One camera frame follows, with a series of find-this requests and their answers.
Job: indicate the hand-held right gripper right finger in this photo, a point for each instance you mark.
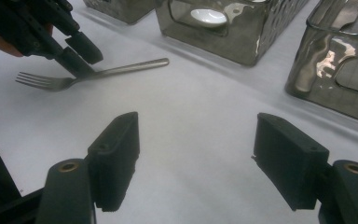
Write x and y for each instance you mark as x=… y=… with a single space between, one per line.
x=292 y=161

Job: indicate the white ceramic spoon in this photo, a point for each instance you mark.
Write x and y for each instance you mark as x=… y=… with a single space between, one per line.
x=208 y=18

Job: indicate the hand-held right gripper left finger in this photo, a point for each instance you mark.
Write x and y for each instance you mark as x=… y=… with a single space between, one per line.
x=115 y=161

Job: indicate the grey translucent plastic bin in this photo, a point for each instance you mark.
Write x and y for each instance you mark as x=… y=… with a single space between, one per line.
x=310 y=84
x=245 y=49
x=121 y=11

